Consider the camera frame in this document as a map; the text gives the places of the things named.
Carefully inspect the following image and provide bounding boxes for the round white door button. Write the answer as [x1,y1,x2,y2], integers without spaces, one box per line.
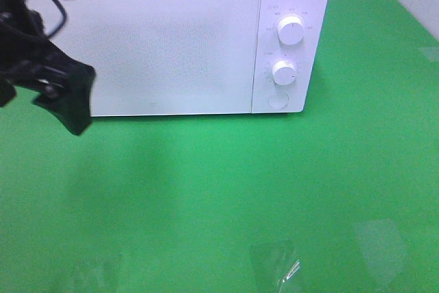
[268,93,289,109]

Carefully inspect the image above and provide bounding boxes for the white microwave knob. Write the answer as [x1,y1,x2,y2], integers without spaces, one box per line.
[276,14,305,46]
[272,60,297,86]

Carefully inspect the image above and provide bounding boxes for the white microwave door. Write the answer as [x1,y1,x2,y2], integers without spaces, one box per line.
[55,0,259,116]

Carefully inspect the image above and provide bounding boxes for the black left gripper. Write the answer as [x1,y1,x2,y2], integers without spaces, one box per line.
[0,0,96,136]

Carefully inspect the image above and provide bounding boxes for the black left camera cable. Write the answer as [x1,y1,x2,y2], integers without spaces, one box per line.
[29,0,69,38]

